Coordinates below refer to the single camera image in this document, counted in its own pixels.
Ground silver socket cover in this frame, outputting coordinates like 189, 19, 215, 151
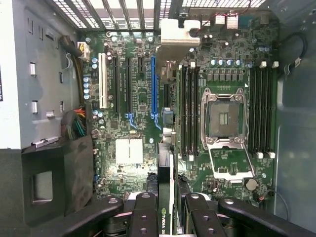
208, 145, 255, 182

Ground silver chipset heatsink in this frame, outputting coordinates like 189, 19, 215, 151
115, 138, 144, 165

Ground black air shroud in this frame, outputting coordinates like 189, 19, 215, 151
21, 135, 94, 228

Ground CPU socket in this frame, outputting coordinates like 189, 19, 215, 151
201, 88, 249, 150

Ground black RAM slot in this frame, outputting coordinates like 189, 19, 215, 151
194, 62, 200, 156
187, 62, 194, 161
249, 61, 256, 158
263, 61, 270, 158
256, 61, 263, 158
269, 61, 277, 158

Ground green motherboard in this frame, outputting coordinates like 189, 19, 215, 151
79, 9, 281, 205

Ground long black expansion slot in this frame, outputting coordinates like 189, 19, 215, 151
162, 83, 171, 107
124, 58, 136, 129
113, 58, 121, 113

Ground blue expansion slot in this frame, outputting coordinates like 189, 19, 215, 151
150, 55, 162, 130

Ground black open PC case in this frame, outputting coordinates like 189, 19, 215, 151
0, 0, 316, 237

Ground white expansion slot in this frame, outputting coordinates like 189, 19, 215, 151
98, 52, 109, 109

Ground white power connector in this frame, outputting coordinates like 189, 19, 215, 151
78, 41, 91, 61

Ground coloured power wires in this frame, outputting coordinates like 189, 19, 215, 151
61, 106, 87, 140

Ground thin black wire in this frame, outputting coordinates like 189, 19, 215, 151
273, 32, 308, 67

